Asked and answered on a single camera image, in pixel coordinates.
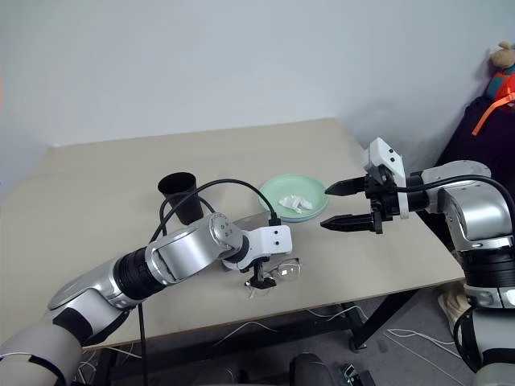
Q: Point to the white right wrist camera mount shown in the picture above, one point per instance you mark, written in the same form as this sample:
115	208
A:
384	158

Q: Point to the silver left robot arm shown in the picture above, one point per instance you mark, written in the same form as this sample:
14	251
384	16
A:
189	251

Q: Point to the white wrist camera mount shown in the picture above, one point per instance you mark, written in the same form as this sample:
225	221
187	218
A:
384	158
275	240

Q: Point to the light green plate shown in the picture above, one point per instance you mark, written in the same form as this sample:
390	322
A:
281	189

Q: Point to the crumpled white paper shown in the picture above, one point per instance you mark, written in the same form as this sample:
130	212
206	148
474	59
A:
295	202

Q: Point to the white shoe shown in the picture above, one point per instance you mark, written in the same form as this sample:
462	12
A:
452	305

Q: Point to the small black floor device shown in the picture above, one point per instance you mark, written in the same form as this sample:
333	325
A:
351	372

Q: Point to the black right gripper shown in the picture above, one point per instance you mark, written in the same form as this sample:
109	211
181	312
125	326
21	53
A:
382	195

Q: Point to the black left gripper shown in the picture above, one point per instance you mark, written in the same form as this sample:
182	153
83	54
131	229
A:
256	268

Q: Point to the black cup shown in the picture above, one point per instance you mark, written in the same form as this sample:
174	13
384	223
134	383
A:
183	199

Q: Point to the black table frame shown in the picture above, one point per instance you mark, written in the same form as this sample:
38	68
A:
378	317

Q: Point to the dark rounded shape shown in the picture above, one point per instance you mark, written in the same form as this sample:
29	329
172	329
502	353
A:
310	369

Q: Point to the black bag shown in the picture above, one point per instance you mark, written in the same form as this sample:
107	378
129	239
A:
479	140

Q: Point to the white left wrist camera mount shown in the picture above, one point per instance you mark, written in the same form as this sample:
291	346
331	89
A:
275	240

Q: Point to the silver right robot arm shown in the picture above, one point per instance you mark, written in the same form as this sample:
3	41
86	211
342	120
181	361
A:
479	213

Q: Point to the brown plush toy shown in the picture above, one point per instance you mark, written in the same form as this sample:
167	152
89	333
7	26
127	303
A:
503	66

